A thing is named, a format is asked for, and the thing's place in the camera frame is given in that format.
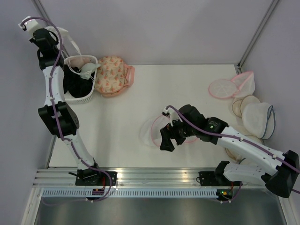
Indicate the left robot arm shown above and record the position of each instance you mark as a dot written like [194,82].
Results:
[56,114]

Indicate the right aluminium corner post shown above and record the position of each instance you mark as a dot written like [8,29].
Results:
[259,30]

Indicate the pink mesh laundry bag open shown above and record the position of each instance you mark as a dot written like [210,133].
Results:
[245,84]

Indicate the black bras in basket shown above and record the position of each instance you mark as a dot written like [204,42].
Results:
[75,85]

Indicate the white bra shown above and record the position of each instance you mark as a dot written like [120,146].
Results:
[88,69]
[71,53]

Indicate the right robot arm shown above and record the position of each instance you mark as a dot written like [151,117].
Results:
[276,170]

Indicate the white plastic laundry basket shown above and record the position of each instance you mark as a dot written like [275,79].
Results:
[71,100]

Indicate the aluminium corner post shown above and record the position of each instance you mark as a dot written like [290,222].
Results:
[43,13]
[259,30]

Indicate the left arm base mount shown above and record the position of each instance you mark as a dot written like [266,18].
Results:
[89,177]

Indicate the white slotted cable duct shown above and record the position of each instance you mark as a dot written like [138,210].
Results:
[135,193]

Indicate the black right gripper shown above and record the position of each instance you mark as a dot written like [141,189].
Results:
[168,131]

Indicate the left aluminium corner post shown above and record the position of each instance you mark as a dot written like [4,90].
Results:
[43,13]

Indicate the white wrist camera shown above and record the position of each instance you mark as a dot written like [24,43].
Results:
[29,25]
[171,114]

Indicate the pink rimmed mesh laundry bag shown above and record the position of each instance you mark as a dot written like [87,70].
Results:
[150,130]

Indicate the floral peach bra case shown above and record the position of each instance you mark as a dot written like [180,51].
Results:
[113,76]

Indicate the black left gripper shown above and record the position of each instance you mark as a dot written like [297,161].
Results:
[33,40]

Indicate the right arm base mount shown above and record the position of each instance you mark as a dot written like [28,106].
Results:
[211,179]

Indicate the aluminium front rail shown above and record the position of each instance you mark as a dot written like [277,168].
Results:
[126,177]

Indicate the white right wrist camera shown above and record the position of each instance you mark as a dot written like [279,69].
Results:
[171,114]

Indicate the beige bra cup upper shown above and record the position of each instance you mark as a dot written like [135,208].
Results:
[239,104]

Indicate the white bra in basket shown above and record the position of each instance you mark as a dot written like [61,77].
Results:
[88,69]

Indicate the pink mesh laundry bag flat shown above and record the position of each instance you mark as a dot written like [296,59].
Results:
[222,89]

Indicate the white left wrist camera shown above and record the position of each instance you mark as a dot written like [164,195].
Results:
[29,25]

